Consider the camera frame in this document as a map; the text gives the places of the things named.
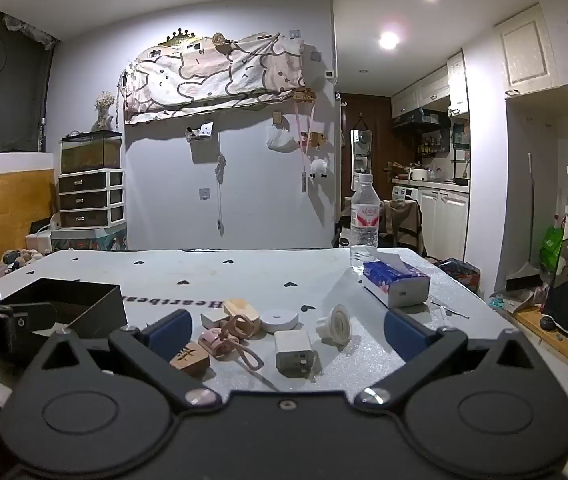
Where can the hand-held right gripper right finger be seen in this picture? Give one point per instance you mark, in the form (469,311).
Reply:
(406,337)

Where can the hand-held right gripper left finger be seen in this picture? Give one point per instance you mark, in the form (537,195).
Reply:
(169,332)

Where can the carved wooden block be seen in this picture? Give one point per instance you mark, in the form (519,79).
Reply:
(189,358)

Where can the white plastic cap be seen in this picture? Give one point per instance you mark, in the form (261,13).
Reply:
(336,327)

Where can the black storage box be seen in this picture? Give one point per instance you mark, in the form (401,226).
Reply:
(99,310)

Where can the rounded light wooden piece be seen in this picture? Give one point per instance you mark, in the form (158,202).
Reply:
(239,307)

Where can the white round disc device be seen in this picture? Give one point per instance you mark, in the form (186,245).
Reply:
(279,321)

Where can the blue white tissue pack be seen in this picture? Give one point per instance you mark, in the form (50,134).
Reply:
(404,287)

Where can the plush toy pile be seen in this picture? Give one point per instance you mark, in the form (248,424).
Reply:
(24,257)

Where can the white appliance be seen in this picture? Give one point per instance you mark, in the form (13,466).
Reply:
(41,235)

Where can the chair with jacket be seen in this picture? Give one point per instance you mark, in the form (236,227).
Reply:
(404,222)

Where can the white lower kitchen cabinet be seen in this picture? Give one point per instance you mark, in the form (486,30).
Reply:
(444,225)

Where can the clear water bottle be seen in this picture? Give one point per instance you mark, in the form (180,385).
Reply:
(364,220)

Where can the broom with dustpan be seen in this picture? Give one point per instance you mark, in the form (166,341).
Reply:
(524,277)

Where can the washing machine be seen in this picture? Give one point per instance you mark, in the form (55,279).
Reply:
(405,193)

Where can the white drawer unit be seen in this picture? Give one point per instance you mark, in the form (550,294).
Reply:
(89,200)

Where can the white rice cooker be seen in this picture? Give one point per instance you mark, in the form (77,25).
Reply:
(418,175)

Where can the green bag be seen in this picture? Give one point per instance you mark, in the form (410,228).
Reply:
(551,250)

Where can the glass fish tank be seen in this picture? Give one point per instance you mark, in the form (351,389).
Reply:
(91,155)

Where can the white plush sheep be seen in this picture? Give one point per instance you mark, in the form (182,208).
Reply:
(318,167)

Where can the dark window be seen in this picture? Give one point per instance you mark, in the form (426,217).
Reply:
(9,85)

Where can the white hanging bag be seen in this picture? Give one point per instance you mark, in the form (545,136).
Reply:
(280,140)

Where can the dried flower vase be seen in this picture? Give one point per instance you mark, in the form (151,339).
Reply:
(104,110)

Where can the printed blanket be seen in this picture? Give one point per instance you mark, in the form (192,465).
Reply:
(204,75)

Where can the gold crown decoration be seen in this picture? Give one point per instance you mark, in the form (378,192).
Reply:
(179,39)

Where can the large white overhead cabinet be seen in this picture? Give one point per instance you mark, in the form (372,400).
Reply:
(529,50)

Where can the grey wall plate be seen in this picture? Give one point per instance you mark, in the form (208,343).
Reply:
(204,194)

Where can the wall mirror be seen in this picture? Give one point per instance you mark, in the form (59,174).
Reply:
(361,150)

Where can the small wall shelf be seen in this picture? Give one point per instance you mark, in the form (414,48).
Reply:
(201,132)

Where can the row of kitchen wall cabinets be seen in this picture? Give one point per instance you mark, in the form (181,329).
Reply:
(419,92)

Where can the tall white wall cabinet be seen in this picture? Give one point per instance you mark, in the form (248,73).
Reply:
(459,85)

